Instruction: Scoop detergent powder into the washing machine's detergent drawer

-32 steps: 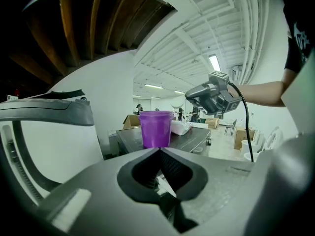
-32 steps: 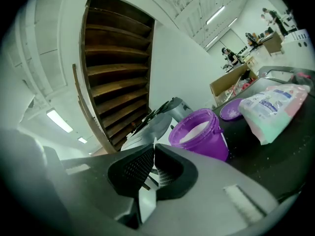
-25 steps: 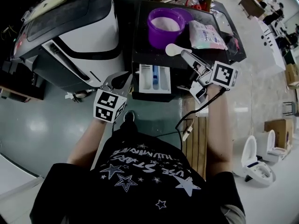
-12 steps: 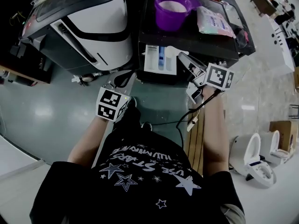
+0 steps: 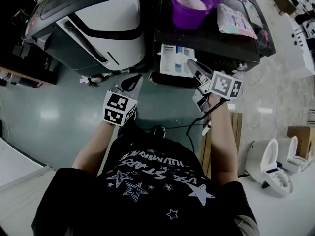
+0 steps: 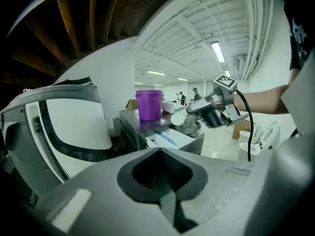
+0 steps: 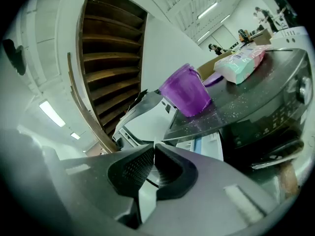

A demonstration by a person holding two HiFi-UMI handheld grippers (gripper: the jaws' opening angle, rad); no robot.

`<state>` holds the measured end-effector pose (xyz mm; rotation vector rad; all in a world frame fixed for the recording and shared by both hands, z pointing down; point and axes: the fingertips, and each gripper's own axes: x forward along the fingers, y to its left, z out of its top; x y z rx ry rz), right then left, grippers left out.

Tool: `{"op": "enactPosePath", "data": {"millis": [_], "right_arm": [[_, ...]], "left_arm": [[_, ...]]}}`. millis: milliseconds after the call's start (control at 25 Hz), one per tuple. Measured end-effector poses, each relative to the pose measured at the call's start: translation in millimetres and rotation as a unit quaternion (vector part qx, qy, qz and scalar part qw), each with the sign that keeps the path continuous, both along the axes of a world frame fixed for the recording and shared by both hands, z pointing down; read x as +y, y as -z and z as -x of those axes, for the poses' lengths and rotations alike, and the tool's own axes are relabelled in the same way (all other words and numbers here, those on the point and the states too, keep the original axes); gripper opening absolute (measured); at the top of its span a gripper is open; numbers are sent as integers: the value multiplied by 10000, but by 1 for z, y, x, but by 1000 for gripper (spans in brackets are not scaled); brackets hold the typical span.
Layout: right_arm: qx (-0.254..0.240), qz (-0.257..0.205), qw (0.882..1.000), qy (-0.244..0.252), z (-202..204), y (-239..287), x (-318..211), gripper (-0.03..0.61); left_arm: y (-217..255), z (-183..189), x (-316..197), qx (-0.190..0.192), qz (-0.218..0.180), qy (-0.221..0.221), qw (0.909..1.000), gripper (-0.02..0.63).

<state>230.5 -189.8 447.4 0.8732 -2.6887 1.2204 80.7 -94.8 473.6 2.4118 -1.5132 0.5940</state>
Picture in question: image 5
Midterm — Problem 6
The purple plastic tub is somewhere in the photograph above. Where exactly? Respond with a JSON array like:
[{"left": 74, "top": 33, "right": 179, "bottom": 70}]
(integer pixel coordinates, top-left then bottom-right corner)
[{"left": 171, "top": 0, "right": 221, "bottom": 31}]

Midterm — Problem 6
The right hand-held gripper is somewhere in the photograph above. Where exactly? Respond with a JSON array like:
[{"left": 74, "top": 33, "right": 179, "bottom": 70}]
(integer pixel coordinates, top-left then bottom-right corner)
[{"left": 187, "top": 58, "right": 243, "bottom": 113}]

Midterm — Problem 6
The pale detergent powder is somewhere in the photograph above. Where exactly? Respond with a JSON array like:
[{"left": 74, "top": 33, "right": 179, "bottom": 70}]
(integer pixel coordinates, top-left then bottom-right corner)
[{"left": 175, "top": 0, "right": 208, "bottom": 11}]

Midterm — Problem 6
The brown cardboard box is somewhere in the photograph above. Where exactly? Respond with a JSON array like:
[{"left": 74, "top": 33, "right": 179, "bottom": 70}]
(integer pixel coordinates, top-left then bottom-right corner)
[{"left": 287, "top": 125, "right": 315, "bottom": 160}]

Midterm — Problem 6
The pastel detergent bag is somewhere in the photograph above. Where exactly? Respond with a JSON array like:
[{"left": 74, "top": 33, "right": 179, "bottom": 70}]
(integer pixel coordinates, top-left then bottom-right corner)
[{"left": 216, "top": 3, "right": 258, "bottom": 39}]

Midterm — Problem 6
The white and black appliance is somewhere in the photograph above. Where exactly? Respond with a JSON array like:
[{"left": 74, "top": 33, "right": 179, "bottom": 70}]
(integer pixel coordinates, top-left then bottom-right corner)
[{"left": 21, "top": 0, "right": 146, "bottom": 76}]

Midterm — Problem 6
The white flat panel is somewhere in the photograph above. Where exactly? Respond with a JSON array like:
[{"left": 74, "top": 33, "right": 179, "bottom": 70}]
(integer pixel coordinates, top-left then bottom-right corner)
[{"left": 0, "top": 136, "right": 58, "bottom": 194}]

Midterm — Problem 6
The person's left forearm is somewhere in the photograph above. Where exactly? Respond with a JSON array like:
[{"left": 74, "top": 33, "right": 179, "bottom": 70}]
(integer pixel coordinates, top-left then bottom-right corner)
[{"left": 72, "top": 118, "right": 119, "bottom": 172}]

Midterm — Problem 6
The white detergent drawer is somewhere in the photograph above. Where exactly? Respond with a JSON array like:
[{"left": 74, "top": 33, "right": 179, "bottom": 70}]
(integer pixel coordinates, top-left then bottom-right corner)
[{"left": 159, "top": 44, "right": 198, "bottom": 79}]

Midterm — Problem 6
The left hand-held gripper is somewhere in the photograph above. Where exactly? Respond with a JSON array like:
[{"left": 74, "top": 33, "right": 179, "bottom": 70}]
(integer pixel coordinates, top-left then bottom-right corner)
[{"left": 102, "top": 73, "right": 144, "bottom": 127}]

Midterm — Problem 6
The person's black shoe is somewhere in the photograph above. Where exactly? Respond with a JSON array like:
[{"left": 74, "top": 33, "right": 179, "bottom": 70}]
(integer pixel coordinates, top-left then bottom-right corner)
[{"left": 153, "top": 125, "right": 166, "bottom": 138}]

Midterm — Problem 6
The black star print shirt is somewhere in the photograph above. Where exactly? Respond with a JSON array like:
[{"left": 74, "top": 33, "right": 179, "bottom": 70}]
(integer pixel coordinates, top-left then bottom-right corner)
[{"left": 31, "top": 118, "right": 259, "bottom": 236}]

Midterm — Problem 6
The white toilet with open lid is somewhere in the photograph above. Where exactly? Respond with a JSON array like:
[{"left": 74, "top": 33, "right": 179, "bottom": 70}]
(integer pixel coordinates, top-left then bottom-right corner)
[
  {"left": 250, "top": 137, "right": 295, "bottom": 198},
  {"left": 277, "top": 135, "right": 311, "bottom": 175}
]

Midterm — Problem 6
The wooden bench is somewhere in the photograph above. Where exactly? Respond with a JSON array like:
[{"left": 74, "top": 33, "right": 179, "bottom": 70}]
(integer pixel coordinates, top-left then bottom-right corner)
[{"left": 0, "top": 64, "right": 60, "bottom": 88}]

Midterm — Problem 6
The black cable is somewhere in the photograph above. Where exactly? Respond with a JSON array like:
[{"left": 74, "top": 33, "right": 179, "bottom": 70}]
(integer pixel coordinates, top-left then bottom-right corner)
[{"left": 144, "top": 99, "right": 226, "bottom": 154}]

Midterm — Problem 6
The white plastic scoop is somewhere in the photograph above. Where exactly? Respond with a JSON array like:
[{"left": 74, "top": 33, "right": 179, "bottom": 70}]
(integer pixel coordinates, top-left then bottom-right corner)
[{"left": 175, "top": 53, "right": 198, "bottom": 67}]

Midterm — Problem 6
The white clip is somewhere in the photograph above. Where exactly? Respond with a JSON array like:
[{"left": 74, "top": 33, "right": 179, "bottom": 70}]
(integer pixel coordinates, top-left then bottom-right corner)
[{"left": 201, "top": 120, "right": 213, "bottom": 136}]

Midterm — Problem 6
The person's right forearm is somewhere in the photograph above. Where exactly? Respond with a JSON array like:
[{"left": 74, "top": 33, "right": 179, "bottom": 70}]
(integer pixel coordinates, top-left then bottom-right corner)
[{"left": 208, "top": 95, "right": 240, "bottom": 184}]

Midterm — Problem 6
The dark cloth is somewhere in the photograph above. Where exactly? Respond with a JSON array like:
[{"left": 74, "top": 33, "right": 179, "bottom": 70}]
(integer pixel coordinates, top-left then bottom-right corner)
[{"left": 254, "top": 26, "right": 269, "bottom": 49}]

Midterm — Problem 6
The white cabinet with holes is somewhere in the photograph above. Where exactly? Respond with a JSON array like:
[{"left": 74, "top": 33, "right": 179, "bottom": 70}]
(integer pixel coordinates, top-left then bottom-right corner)
[{"left": 284, "top": 13, "right": 315, "bottom": 78}]

